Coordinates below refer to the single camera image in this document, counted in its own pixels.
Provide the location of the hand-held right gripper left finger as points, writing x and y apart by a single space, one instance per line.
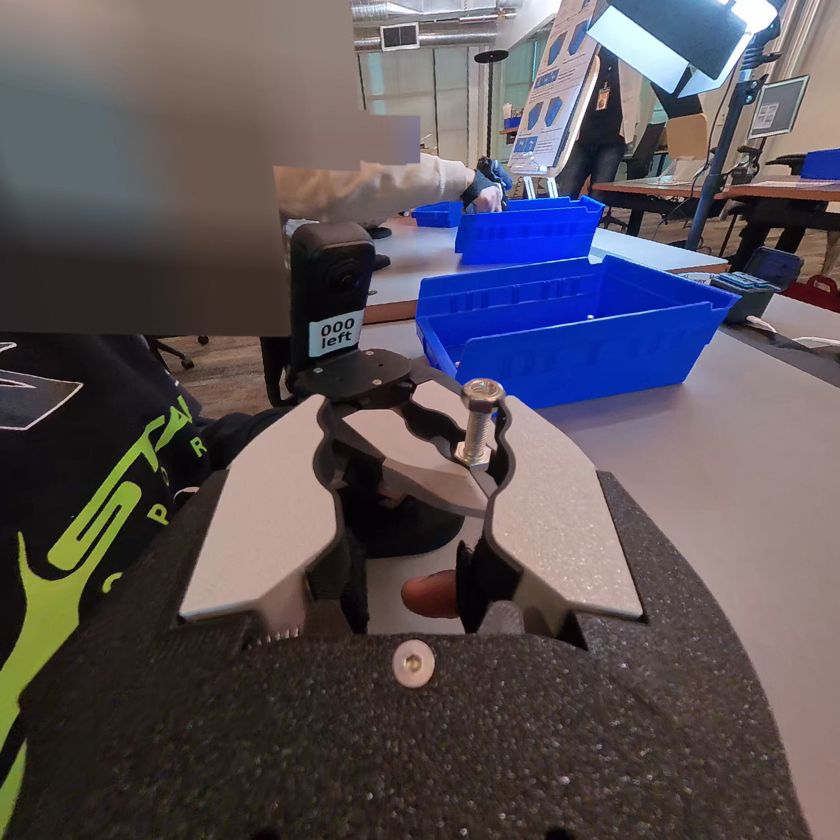
269 525

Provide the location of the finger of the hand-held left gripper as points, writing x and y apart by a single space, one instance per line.
414 460
440 410

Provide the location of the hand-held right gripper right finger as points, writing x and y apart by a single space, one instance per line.
558 525

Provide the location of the silver hex bolt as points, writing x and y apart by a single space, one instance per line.
475 433

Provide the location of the blue plastic bin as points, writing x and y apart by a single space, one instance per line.
525 234
436 214
822 164
591 348

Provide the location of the person's left forearm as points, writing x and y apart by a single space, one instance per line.
250 433

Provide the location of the black office chair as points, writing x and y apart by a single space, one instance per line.
177 348

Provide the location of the black printed shirt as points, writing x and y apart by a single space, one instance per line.
79 525

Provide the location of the black floor lamp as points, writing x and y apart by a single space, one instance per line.
491 57

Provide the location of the black and blue device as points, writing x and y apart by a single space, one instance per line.
746 299

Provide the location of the roll-up banner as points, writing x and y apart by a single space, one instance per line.
554 85

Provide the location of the dark blue bag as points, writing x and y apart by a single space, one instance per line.
775 267

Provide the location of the red bag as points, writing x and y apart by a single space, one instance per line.
817 292

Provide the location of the wooden chair back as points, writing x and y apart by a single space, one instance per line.
685 138

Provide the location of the long wooden desk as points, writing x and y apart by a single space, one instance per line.
761 190

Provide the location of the studio light on stand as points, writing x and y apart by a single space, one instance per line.
670 33

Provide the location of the wall air vent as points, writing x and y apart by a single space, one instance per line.
400 36

